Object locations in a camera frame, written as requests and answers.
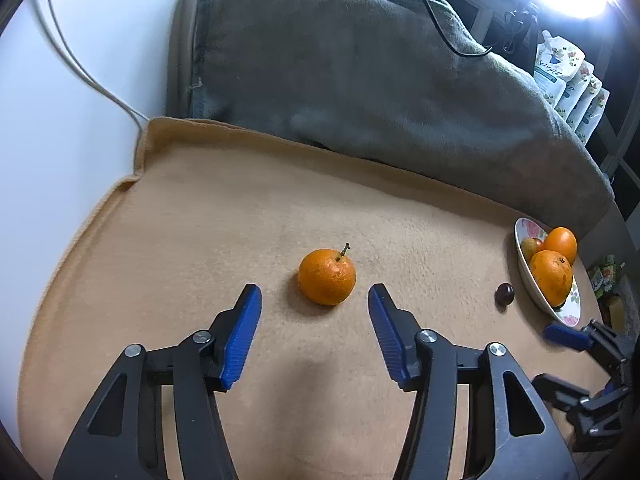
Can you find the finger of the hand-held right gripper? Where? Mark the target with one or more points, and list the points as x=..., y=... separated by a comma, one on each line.
x=565, y=336
x=560, y=392

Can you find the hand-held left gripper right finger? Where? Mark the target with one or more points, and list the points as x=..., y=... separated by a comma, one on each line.
x=387, y=340

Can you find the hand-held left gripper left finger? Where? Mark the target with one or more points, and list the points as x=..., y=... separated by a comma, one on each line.
x=242, y=340

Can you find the floral white plate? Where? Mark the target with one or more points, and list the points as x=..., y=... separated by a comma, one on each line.
x=567, y=312

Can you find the large orange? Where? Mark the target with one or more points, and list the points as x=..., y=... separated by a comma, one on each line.
x=550, y=280

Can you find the mandarin with stem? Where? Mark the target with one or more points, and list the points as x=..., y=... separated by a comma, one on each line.
x=327, y=280

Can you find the yellowish oval fruit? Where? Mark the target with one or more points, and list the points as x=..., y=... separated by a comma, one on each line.
x=529, y=246

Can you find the yellow packet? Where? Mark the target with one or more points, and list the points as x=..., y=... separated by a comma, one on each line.
x=616, y=310

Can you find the green carton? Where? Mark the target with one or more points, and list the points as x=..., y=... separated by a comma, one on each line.
x=600, y=277

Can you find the dark round fruit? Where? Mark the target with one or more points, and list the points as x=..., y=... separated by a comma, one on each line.
x=504, y=294

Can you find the small orange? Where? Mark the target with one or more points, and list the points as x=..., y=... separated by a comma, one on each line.
x=562, y=245

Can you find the tan fleece blanket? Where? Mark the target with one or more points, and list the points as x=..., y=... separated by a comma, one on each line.
x=225, y=210

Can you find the grey blanket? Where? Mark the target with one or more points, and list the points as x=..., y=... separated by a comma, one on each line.
x=350, y=70

